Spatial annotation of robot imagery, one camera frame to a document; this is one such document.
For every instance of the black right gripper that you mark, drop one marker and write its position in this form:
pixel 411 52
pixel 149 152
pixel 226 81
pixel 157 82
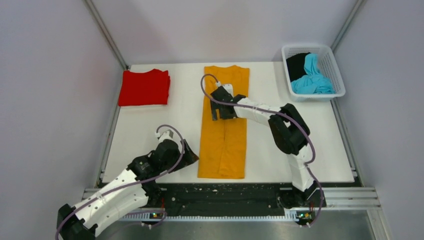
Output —
pixel 214 106

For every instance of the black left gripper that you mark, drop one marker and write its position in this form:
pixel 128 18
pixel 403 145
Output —
pixel 189 157

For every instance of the yellow t-shirt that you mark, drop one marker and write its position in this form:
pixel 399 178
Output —
pixel 223 143

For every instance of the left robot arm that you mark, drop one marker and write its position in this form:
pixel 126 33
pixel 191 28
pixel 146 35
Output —
pixel 135 187

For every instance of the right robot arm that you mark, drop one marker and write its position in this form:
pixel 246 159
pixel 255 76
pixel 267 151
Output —
pixel 289 131

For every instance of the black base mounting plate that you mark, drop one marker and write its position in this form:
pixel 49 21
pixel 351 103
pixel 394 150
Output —
pixel 227 199

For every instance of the folded red t-shirt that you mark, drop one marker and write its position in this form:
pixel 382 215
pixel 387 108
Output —
pixel 144 88

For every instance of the black t-shirt in basket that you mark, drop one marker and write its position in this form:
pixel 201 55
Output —
pixel 295 66

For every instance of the white plastic laundry basket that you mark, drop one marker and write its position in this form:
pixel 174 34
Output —
pixel 326 64

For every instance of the light blue t-shirt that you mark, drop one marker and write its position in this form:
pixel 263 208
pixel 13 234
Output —
pixel 313 82

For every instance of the aluminium front rail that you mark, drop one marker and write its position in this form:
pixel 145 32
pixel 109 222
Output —
pixel 148 215

